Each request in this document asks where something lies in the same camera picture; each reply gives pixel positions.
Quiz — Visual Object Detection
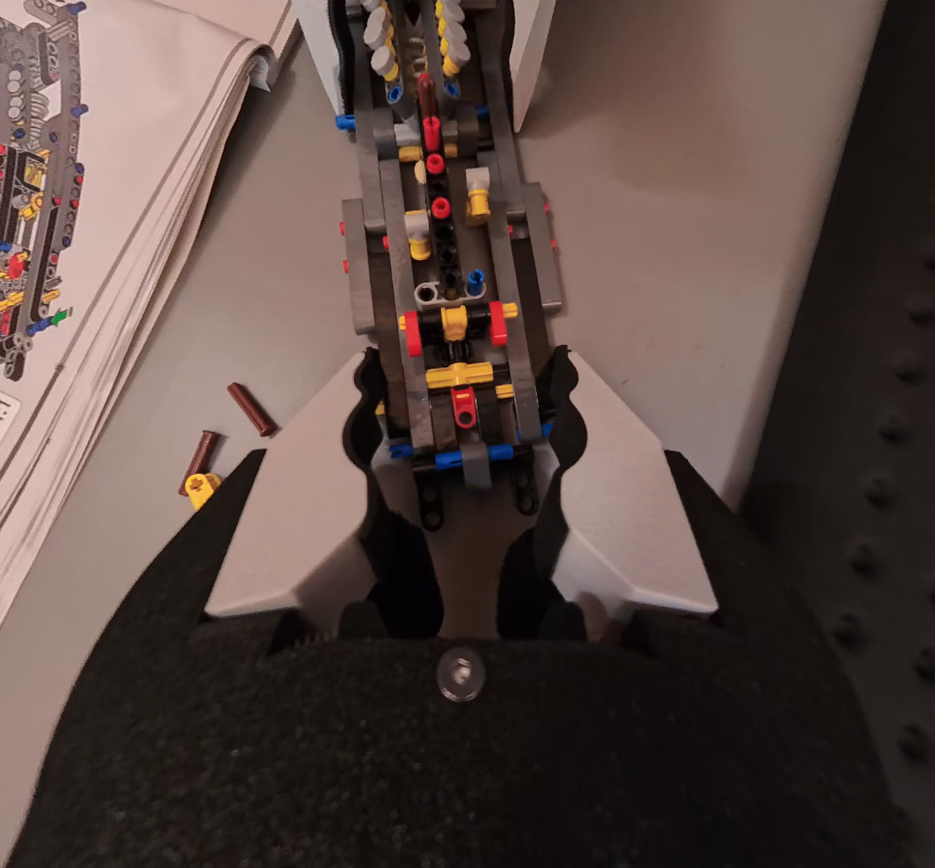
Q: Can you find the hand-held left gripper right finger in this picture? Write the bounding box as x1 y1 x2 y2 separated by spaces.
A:
497 345 720 639

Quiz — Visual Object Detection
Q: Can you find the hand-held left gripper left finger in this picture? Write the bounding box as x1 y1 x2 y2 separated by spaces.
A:
205 348 447 639

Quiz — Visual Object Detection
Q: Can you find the multicoloured lego chassis assembly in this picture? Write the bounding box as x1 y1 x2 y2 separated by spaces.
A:
335 0 545 533

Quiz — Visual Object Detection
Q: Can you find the yellow lego connector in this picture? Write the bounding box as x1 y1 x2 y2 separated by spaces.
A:
183 472 223 513

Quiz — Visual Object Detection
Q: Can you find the brown lego axle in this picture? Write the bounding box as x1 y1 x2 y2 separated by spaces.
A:
226 382 279 438
178 430 221 497

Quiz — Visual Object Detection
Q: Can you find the lego instruction booklet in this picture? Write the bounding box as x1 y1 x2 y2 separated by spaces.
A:
0 0 302 624

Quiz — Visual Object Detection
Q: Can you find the black perforated panel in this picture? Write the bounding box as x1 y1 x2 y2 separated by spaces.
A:
736 0 935 868

